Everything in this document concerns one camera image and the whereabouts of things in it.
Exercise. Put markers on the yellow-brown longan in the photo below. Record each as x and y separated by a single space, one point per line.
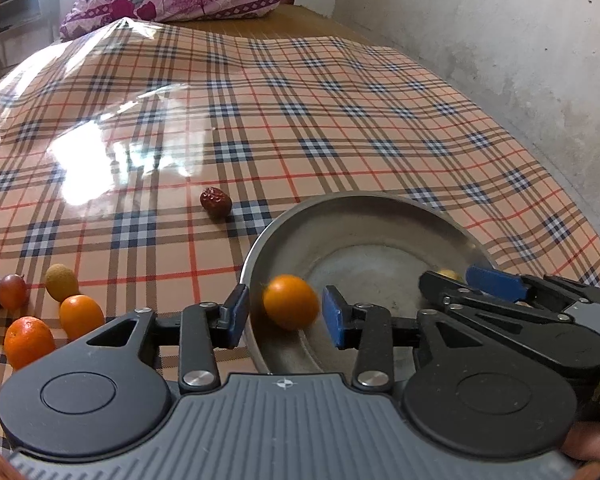
452 275

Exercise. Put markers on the right hand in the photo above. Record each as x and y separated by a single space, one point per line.
583 443

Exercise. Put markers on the green-brown longan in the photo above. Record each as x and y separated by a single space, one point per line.
60 282

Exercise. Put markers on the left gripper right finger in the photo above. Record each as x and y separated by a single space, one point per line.
373 332

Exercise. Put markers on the woven bamboo bed mat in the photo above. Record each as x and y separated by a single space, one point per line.
285 22

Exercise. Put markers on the reddish brown plum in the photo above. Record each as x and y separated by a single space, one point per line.
14 292

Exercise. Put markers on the small orange kumquat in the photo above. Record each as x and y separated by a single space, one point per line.
79 315

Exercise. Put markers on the large orange tangerine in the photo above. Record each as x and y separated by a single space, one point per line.
27 340

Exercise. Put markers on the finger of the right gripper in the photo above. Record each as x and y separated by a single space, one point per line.
551 292
530 341

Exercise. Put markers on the round metal plate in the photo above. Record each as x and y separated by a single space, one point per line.
371 246

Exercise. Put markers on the oval orange kumquat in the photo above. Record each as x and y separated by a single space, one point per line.
290 302

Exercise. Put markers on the plaid plastic tablecloth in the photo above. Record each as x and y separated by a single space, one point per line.
106 143

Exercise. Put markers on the dried red jujube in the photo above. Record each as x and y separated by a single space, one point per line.
215 202

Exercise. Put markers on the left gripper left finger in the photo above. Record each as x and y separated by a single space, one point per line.
200 329

